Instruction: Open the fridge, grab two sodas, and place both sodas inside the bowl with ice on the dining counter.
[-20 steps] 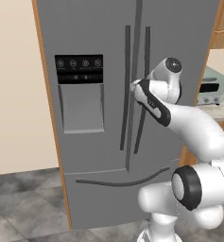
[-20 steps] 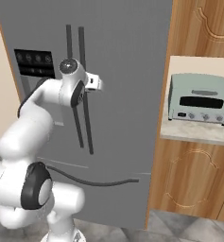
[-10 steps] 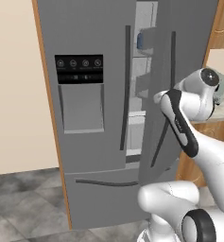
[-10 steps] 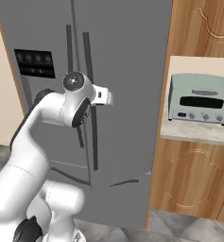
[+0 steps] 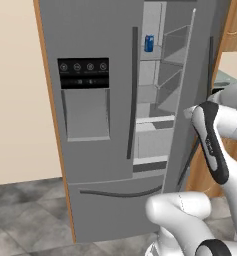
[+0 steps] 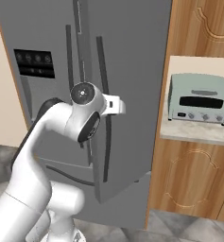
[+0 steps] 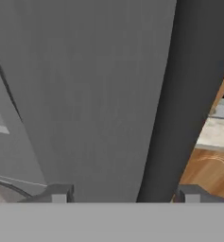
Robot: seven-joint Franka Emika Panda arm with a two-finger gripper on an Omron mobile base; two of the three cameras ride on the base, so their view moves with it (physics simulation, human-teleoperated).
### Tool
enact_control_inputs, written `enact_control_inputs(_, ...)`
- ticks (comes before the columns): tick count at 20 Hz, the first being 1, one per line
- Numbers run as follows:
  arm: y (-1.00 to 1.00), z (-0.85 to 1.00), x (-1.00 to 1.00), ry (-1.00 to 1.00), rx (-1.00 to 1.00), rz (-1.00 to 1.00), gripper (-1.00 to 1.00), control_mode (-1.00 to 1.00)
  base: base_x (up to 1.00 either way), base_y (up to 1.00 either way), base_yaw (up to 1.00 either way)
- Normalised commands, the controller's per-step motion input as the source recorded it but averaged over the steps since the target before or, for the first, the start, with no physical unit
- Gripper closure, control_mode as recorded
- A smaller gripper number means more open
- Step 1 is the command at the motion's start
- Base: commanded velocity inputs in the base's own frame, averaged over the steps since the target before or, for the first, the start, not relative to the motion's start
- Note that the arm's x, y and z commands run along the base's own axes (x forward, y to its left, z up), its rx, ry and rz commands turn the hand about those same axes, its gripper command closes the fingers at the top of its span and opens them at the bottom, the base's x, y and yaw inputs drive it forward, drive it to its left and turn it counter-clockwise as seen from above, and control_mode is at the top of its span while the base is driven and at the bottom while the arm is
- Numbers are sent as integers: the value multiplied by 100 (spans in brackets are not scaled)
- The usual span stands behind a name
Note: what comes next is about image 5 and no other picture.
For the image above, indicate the grey fridge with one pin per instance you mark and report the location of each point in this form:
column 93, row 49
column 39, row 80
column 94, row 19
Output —
column 147, row 95

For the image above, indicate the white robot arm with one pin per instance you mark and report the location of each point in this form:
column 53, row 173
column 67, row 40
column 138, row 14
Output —
column 180, row 213

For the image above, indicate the grey fridge door with shelves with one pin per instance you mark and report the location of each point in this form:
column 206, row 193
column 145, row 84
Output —
column 200, row 50

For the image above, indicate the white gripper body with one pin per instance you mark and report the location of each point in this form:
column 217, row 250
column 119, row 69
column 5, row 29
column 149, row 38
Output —
column 190, row 114

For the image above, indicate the blue soda can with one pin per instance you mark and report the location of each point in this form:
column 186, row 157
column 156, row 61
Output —
column 149, row 44

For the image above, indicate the wooden fridge side panel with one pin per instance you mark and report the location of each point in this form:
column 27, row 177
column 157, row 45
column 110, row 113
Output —
column 46, row 66

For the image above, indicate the grey freezer drawer front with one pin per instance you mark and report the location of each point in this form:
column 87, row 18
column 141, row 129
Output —
column 110, row 216

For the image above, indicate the grey fridge door with dispenser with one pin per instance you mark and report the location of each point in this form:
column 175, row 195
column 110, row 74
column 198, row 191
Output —
column 90, row 156

